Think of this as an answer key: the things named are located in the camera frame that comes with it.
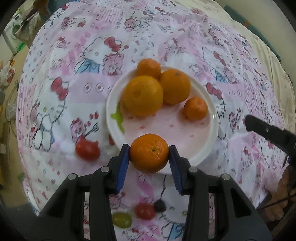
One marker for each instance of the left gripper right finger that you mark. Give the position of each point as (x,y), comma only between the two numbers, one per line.
(235,217)

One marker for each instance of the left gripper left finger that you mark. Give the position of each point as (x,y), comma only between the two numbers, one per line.
(62,216)

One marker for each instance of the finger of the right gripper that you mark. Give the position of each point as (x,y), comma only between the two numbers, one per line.
(283,139)

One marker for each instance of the red cherry tomato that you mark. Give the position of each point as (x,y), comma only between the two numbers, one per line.
(144,211)
(87,150)

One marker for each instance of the small orange mandarin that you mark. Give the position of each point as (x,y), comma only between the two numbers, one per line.
(195,109)

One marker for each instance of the medium orange mandarin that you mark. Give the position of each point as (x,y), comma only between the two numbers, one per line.
(176,86)

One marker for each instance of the large orange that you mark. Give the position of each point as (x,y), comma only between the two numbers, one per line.
(143,96)

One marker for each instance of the right hand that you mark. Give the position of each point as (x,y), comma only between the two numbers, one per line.
(276,211)

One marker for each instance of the green grape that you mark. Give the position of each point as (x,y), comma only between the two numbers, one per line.
(122,220)

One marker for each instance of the pink strawberry plate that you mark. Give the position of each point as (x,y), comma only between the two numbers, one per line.
(194,140)

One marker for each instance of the Hello Kitty pink cloth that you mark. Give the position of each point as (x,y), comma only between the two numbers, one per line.
(81,52)

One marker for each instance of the white washing machine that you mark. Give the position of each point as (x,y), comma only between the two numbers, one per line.
(9,33)

